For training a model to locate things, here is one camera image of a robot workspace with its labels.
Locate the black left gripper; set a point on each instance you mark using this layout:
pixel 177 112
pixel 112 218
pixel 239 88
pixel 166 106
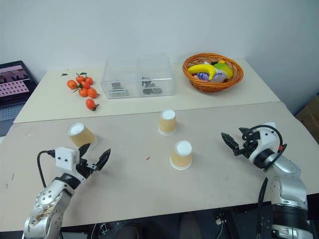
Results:
pixel 84 168

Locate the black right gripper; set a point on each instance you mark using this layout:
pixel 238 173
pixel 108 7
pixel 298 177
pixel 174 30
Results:
pixel 251 145

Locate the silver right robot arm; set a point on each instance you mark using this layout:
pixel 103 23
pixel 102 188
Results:
pixel 286 189

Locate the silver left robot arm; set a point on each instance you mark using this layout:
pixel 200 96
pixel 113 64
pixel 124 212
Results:
pixel 47 204

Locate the brown paper cup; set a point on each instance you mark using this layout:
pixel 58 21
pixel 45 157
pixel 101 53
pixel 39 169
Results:
pixel 82 137
pixel 181 156
pixel 167 123

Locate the orange mandarin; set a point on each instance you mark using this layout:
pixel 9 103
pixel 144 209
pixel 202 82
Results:
pixel 72 84
pixel 83 92
pixel 80 79
pixel 92 93
pixel 89 80
pixel 85 85
pixel 90 103

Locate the pale lilac packet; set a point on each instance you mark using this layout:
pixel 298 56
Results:
pixel 218 76

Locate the orange wicker basket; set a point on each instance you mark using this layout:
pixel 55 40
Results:
pixel 199 84

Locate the green yellow toy mango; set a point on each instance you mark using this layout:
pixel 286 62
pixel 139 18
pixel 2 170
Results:
pixel 225 69

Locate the brown cardboard box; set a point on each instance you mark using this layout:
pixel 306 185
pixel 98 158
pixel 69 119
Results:
pixel 310 117

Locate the yellow toy banana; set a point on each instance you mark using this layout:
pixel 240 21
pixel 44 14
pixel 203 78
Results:
pixel 204 68

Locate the white plug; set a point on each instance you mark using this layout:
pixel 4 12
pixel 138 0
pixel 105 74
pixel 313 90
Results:
pixel 219 220

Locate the dark small parts pile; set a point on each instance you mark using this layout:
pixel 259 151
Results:
pixel 150 85

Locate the clear plastic drawer box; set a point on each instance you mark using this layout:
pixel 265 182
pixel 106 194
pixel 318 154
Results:
pixel 137 74

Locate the open laptop computer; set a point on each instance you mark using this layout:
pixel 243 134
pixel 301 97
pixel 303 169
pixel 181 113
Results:
pixel 12 84

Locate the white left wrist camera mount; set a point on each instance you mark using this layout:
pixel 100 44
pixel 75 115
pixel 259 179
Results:
pixel 65 158

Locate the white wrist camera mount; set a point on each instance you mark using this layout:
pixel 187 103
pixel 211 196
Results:
pixel 65 158
pixel 268 140

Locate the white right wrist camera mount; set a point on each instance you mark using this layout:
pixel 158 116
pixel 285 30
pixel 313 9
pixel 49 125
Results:
pixel 268 140

